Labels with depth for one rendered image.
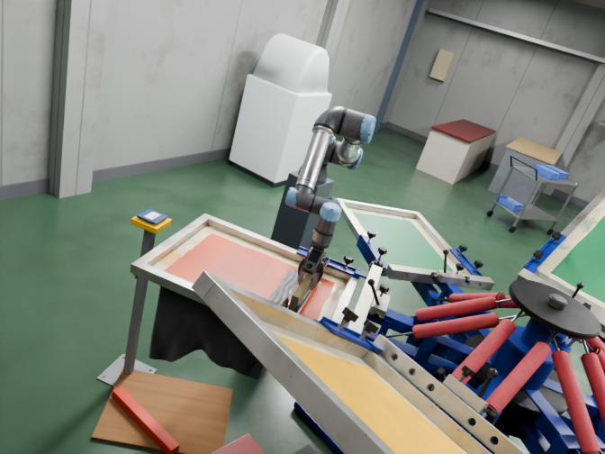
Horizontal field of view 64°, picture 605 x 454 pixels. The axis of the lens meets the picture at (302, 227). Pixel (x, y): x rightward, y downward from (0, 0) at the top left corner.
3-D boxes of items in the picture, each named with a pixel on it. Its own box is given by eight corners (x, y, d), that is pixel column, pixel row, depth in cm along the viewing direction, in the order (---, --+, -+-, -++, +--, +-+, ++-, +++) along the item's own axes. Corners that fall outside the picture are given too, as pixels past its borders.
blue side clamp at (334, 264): (293, 263, 222) (296, 249, 219) (296, 258, 226) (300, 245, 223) (354, 287, 217) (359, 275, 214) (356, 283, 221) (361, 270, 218)
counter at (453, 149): (480, 167, 938) (496, 131, 907) (452, 185, 770) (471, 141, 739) (448, 154, 963) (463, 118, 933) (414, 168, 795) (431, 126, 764)
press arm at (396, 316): (365, 319, 188) (369, 308, 186) (367, 311, 193) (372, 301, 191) (408, 336, 185) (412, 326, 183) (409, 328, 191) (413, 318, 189)
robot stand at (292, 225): (256, 337, 315) (306, 167, 264) (278, 352, 308) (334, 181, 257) (239, 349, 300) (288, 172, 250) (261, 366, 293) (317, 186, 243)
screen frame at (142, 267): (130, 272, 180) (130, 263, 178) (203, 220, 232) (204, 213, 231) (326, 358, 168) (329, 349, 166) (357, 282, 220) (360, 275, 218)
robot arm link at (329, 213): (343, 204, 185) (341, 213, 178) (335, 230, 190) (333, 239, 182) (323, 198, 186) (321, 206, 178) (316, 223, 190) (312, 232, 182)
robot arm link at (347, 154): (334, 144, 253) (346, 102, 199) (361, 152, 253) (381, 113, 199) (327, 165, 252) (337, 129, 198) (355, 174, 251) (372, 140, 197)
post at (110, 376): (96, 378, 252) (115, 217, 211) (122, 354, 271) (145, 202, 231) (132, 396, 248) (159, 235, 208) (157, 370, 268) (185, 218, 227)
